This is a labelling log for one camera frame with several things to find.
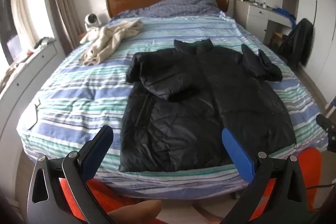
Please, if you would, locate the wooden chair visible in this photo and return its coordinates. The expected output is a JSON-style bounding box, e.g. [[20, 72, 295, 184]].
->
[[272, 32, 285, 48]]

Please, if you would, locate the blue cloth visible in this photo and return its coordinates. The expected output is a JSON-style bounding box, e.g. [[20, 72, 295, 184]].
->
[[273, 7, 297, 29]]

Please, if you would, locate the white dresser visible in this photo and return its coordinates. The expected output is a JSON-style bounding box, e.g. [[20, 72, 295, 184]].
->
[[0, 40, 66, 180]]

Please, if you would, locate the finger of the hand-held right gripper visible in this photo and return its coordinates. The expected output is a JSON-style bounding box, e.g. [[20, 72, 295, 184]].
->
[[316, 114, 334, 135]]

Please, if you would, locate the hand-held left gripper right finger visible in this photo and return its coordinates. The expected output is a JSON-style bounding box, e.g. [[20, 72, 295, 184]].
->
[[221, 127, 307, 224]]

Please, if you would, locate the bed with striped duvet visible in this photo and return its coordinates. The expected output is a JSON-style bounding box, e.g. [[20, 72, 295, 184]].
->
[[16, 13, 328, 199]]

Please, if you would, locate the blue checked quilt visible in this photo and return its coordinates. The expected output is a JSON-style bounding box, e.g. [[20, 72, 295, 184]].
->
[[112, 0, 219, 20]]

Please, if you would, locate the dark jacket on chair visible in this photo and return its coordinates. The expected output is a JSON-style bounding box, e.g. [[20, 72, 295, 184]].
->
[[278, 18, 314, 71]]

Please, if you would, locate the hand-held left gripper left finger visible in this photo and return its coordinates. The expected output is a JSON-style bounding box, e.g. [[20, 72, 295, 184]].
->
[[28, 125, 114, 224]]

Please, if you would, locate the person's left hand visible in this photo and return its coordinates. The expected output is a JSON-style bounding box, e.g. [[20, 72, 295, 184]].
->
[[107, 200, 162, 224]]

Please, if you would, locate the black puffer coat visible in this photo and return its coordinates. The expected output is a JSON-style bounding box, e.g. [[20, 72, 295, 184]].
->
[[119, 39, 297, 173]]

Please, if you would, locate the black clothes hanger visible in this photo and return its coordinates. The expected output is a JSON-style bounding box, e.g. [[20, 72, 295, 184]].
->
[[28, 99, 42, 130]]

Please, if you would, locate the white round fan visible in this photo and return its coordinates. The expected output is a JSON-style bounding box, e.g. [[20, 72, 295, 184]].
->
[[84, 13, 100, 30]]

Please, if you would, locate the white desk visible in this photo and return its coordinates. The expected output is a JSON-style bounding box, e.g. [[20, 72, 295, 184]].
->
[[234, 0, 298, 43]]

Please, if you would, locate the black cable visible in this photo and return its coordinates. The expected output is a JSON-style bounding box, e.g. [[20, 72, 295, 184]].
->
[[306, 180, 336, 191]]

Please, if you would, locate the beige garment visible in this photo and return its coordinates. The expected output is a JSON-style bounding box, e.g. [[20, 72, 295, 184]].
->
[[79, 19, 143, 66]]

